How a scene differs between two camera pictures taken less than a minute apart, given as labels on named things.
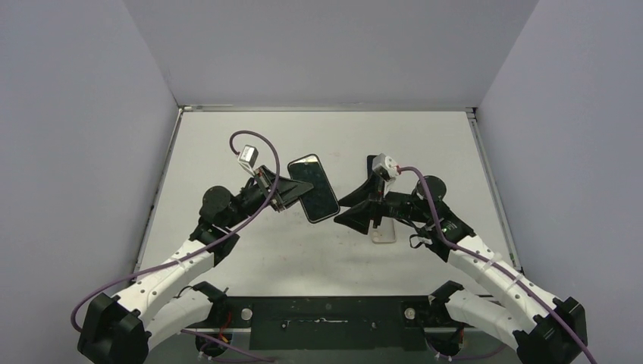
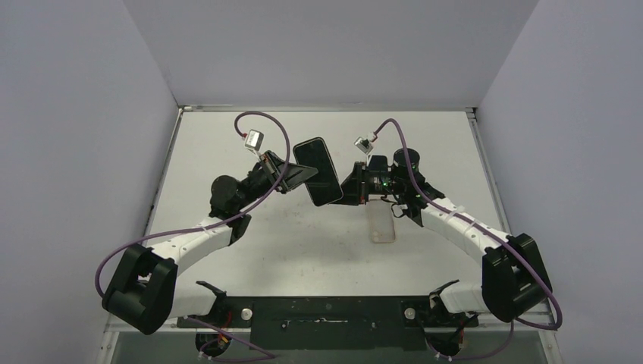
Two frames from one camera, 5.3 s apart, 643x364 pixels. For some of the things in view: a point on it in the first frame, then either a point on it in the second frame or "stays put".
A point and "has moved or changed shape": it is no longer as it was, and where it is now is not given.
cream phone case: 385,233 stays put
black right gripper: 379,202 → 359,183
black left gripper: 286,191 → 293,175
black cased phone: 320,202 has moved or changed shape
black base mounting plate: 386,322 stays put
